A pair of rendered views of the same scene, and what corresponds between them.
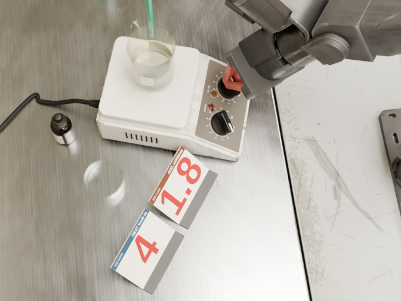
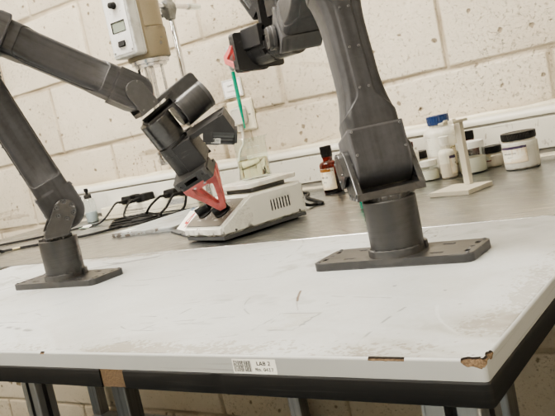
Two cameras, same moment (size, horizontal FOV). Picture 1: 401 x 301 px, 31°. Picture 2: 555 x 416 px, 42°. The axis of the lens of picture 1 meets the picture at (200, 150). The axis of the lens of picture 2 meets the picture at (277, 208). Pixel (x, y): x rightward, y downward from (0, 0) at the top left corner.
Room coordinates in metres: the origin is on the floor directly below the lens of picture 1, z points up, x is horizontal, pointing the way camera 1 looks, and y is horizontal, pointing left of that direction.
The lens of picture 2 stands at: (1.47, -0.86, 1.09)
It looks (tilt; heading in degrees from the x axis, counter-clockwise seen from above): 7 degrees down; 137
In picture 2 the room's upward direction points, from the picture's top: 12 degrees counter-clockwise
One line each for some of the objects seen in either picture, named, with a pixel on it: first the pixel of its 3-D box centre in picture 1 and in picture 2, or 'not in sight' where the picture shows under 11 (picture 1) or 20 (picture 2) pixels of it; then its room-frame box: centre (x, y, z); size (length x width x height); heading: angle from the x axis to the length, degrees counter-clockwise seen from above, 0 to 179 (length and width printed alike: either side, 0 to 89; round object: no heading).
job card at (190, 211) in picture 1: (184, 187); not in sight; (0.30, 0.02, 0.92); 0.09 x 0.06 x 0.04; 157
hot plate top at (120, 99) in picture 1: (150, 83); (253, 182); (0.42, 0.07, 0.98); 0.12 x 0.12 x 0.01; 84
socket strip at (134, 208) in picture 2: not in sight; (153, 205); (-0.34, 0.35, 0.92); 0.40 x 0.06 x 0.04; 11
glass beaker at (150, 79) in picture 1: (150, 58); (253, 158); (0.44, 0.07, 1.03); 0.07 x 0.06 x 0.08; 34
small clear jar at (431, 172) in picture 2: not in sight; (429, 170); (0.58, 0.43, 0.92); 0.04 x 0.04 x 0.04
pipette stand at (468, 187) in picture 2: not in sight; (454, 155); (0.76, 0.26, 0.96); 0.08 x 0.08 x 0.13; 89
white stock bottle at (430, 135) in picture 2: not in sight; (442, 144); (0.57, 0.50, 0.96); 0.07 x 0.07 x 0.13
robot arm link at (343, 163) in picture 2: not in sight; (377, 172); (0.93, -0.19, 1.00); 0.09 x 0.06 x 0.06; 54
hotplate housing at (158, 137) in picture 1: (169, 98); (248, 206); (0.42, 0.05, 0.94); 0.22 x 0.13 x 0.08; 84
